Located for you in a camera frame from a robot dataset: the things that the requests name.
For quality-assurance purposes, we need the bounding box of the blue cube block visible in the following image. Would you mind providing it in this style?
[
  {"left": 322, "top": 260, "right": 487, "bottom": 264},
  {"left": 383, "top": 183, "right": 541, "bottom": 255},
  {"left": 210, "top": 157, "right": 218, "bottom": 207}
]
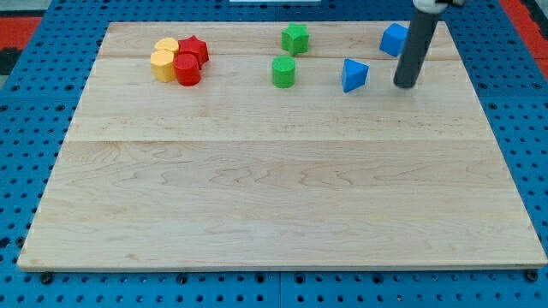
[{"left": 379, "top": 23, "right": 408, "bottom": 56}]

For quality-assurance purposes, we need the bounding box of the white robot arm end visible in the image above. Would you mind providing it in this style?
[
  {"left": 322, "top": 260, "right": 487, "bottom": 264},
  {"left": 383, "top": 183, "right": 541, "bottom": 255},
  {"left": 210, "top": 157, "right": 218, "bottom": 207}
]
[{"left": 413, "top": 0, "right": 467, "bottom": 15}]

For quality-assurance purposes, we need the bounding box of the green star block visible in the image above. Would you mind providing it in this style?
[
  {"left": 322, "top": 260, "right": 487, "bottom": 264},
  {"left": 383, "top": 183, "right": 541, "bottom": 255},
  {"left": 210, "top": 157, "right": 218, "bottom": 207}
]
[{"left": 282, "top": 22, "right": 309, "bottom": 56}]

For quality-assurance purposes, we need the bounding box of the red star block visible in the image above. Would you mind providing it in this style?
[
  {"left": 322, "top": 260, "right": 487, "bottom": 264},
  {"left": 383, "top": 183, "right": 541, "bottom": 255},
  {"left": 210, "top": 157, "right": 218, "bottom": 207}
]
[{"left": 178, "top": 35, "right": 209, "bottom": 69}]

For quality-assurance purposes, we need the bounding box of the light wooden board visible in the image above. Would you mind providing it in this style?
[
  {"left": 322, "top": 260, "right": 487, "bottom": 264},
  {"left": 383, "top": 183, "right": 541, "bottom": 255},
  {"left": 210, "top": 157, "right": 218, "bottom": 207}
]
[{"left": 18, "top": 21, "right": 547, "bottom": 272}]

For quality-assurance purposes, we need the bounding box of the green cylinder block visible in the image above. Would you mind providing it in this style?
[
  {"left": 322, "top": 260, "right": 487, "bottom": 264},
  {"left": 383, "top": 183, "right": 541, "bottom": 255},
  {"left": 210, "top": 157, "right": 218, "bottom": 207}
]
[{"left": 271, "top": 56, "right": 296, "bottom": 88}]

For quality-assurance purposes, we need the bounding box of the blue triangular prism block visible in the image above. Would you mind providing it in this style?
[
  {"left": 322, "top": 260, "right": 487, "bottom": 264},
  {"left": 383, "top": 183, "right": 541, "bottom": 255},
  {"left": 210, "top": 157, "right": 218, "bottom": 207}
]
[{"left": 341, "top": 58, "right": 369, "bottom": 93}]

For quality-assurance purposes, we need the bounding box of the red cylinder block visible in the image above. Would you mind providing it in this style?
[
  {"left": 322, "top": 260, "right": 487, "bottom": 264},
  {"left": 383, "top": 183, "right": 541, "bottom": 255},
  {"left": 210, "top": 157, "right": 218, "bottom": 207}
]
[{"left": 173, "top": 54, "right": 201, "bottom": 86}]

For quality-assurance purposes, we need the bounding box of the yellow hexagon block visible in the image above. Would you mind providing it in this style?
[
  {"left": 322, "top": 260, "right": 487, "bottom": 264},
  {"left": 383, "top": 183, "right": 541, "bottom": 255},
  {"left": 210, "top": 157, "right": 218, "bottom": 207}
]
[{"left": 150, "top": 50, "right": 176, "bottom": 82}]

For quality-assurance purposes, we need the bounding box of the yellow heart block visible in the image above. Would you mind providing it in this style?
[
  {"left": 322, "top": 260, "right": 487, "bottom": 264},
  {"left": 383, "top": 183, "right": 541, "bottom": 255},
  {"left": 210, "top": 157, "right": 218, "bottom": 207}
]
[{"left": 154, "top": 37, "right": 179, "bottom": 54}]

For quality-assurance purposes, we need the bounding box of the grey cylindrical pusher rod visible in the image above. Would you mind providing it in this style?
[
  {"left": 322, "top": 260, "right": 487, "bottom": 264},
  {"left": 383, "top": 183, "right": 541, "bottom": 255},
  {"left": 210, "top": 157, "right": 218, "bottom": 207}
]
[{"left": 393, "top": 9, "right": 440, "bottom": 89}]

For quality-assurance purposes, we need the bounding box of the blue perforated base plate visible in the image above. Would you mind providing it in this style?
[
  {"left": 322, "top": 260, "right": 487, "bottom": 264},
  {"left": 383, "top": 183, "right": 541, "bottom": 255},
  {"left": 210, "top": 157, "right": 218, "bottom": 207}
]
[{"left": 1, "top": 1, "right": 547, "bottom": 307}]

